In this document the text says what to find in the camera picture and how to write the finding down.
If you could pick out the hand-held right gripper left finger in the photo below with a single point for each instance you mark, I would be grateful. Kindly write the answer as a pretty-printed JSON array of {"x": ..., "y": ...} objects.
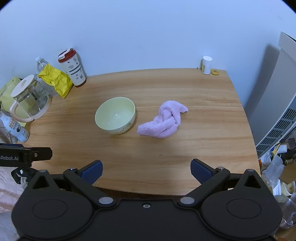
[{"x": 92, "y": 171}]

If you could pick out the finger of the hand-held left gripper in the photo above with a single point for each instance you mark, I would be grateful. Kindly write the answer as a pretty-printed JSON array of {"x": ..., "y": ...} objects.
[{"x": 44, "y": 153}]

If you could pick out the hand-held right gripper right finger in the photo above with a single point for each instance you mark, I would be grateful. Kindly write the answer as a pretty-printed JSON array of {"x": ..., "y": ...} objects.
[{"x": 201, "y": 171}]

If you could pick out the pale green bowl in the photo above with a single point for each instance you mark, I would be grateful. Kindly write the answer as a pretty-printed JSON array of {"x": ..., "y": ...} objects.
[{"x": 115, "y": 115}]

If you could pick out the pink towel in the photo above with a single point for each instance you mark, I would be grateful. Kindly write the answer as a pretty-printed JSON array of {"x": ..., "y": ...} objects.
[{"x": 164, "y": 120}]

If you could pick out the white printed packet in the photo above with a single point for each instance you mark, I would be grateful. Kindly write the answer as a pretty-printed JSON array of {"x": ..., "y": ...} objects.
[{"x": 15, "y": 128}]

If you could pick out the glass pitcher with white lid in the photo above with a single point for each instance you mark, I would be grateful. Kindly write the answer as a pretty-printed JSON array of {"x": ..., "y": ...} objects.
[{"x": 30, "y": 97}]

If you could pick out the pale yellow-green bag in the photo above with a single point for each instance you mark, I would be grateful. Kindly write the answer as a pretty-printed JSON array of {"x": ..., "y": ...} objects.
[{"x": 8, "y": 92}]

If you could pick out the clear plastic bag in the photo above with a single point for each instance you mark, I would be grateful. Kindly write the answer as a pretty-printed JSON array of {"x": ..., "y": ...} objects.
[{"x": 274, "y": 169}]

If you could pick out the crumpled yellow bag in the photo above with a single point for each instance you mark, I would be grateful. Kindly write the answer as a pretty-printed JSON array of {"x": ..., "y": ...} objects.
[{"x": 57, "y": 80}]

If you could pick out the cardboard box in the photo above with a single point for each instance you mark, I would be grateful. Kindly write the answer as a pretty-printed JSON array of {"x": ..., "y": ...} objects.
[{"x": 289, "y": 173}]

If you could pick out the clear water bottle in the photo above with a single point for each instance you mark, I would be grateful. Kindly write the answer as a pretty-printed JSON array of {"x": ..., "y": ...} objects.
[{"x": 41, "y": 64}]

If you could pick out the white tumbler with red lid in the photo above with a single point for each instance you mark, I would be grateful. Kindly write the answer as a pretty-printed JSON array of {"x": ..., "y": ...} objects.
[{"x": 74, "y": 69}]

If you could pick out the clear plastic container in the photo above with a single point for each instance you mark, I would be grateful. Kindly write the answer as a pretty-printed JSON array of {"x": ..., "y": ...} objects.
[{"x": 288, "y": 208}]

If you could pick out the small yellow round disc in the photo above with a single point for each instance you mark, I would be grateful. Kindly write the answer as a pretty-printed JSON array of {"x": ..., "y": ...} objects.
[{"x": 215, "y": 72}]

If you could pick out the small white pill bottle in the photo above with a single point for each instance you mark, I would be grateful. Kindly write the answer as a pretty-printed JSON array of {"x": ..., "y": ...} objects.
[{"x": 206, "y": 64}]

